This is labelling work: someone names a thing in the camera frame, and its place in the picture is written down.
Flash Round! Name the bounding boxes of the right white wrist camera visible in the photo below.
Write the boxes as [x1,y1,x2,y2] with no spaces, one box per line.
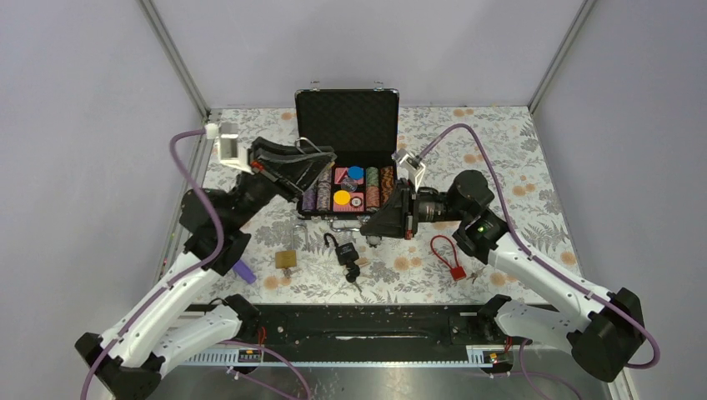
[392,149,426,191]

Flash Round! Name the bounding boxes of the floral tablecloth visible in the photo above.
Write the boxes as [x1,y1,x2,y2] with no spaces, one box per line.
[197,107,581,304]

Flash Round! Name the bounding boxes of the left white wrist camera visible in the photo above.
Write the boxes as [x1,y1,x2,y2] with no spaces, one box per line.
[215,122,253,174]

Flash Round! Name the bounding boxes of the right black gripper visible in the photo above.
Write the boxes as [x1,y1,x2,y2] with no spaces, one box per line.
[361,178,469,240]

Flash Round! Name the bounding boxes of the brass padlock long shackle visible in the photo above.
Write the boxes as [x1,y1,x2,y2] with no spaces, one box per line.
[275,222,310,278]

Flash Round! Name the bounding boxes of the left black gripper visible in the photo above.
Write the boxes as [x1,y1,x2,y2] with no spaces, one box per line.
[229,137,338,229]

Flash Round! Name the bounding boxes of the silver keys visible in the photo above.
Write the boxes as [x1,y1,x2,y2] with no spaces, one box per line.
[468,266,486,285]

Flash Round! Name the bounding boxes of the black poker chip case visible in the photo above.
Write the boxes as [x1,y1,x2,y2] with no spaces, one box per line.
[294,88,399,220]

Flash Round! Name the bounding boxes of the red cable lock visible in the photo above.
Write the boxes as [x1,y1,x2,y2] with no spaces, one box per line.
[429,235,468,283]

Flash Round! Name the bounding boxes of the small brass padlock astronaut keychain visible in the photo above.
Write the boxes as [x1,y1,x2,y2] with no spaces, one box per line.
[294,137,323,154]

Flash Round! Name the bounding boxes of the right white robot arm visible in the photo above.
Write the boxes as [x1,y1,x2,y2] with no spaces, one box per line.
[360,170,646,383]

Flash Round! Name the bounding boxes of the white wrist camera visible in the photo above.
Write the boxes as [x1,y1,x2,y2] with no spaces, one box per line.
[215,122,253,174]
[392,149,426,191]

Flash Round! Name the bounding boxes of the black padlock with keys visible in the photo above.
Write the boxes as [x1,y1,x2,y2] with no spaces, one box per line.
[323,233,363,293]

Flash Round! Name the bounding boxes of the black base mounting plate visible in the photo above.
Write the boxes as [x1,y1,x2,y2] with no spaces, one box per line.
[206,303,554,364]

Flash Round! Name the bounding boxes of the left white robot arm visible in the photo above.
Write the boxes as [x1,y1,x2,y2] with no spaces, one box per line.
[75,134,336,399]

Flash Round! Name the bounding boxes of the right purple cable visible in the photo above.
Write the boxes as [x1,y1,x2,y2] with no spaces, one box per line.
[414,123,662,370]

